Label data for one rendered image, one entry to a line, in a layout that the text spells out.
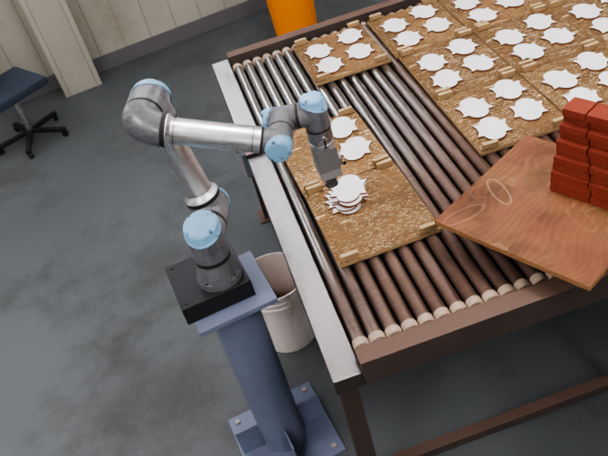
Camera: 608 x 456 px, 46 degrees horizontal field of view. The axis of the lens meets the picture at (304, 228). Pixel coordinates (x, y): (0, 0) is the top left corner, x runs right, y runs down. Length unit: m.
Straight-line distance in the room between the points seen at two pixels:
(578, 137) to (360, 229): 0.73
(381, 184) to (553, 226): 0.67
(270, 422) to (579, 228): 1.37
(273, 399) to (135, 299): 1.37
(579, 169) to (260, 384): 1.31
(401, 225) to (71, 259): 2.44
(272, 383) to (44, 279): 1.98
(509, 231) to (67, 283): 2.70
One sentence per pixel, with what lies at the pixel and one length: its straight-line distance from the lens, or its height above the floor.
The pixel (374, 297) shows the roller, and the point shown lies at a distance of 2.19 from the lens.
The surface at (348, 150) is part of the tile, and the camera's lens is 2.74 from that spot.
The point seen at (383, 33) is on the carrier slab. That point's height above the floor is 0.94.
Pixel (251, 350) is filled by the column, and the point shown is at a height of 0.64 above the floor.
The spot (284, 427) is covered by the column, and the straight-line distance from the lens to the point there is 2.89.
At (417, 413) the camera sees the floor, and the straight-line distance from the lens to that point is 3.03.
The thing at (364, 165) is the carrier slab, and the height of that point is 0.94.
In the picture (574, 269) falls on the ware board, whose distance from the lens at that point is 2.06.
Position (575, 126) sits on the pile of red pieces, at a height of 1.26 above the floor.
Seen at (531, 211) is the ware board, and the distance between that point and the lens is 2.23.
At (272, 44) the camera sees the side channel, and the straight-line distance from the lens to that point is 3.63.
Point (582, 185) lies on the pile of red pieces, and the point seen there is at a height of 1.10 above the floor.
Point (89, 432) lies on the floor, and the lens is 3.44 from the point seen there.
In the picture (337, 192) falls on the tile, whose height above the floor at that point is 0.98.
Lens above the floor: 2.50
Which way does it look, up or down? 40 degrees down
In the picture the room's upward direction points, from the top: 16 degrees counter-clockwise
